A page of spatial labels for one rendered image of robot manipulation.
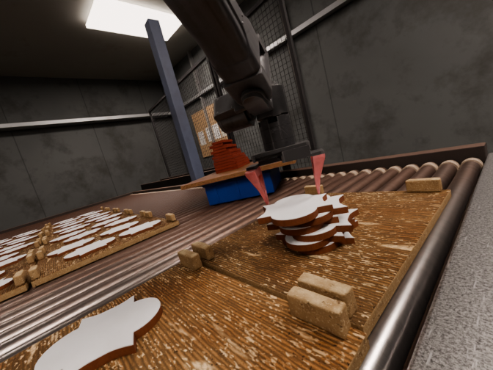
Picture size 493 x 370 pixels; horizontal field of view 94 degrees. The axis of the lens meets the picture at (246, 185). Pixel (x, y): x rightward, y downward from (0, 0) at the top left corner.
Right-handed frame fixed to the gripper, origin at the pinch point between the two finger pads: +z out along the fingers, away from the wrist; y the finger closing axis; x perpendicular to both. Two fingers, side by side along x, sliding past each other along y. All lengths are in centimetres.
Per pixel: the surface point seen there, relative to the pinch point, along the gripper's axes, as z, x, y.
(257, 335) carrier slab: 7.2, 24.3, 4.8
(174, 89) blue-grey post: -76, -160, 89
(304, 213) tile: 0.5, 10.3, -1.8
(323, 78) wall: -73, -306, -57
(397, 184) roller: 10.3, -27.8, -27.5
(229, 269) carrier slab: 7.4, 10.6, 11.7
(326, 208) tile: 1.1, 8.3, -5.2
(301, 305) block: 5.3, 23.2, 0.0
